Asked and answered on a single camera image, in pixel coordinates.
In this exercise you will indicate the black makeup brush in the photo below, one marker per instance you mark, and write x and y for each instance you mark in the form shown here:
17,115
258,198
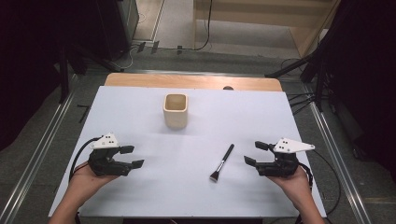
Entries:
222,161

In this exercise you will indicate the beige square cup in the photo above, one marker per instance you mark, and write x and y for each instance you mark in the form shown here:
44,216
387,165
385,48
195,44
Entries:
176,119

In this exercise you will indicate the black curtain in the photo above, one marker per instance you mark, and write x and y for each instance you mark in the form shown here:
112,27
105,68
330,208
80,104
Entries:
367,62
25,62

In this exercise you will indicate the black metal stand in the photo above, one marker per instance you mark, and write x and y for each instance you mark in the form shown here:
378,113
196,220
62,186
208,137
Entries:
63,81
319,90

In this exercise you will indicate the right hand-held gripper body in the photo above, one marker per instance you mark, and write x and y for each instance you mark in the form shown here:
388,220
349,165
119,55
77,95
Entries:
280,166

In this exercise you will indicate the dark cabinet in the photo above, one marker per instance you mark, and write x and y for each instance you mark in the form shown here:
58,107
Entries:
124,25

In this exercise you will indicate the metal floor rail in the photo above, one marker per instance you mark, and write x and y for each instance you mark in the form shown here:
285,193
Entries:
345,177
31,168

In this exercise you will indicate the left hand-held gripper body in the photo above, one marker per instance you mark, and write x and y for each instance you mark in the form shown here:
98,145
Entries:
104,163

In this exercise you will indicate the person's left hand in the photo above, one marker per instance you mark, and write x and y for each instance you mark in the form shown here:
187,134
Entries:
82,183

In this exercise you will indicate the light wooden shelf unit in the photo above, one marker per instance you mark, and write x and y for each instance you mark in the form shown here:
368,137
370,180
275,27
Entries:
308,37

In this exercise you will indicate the dark round table grommet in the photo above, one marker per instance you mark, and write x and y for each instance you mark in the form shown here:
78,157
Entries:
228,88

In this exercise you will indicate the person's right hand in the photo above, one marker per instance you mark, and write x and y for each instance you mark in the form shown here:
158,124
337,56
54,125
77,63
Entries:
292,185

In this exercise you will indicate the dark floor plate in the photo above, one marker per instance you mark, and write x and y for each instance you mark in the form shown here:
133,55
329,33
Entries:
179,50
155,47
141,47

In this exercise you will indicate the wooden table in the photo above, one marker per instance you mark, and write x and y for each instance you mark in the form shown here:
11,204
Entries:
186,81

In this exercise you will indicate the white table mat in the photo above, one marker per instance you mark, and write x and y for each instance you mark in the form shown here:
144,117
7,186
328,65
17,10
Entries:
193,196

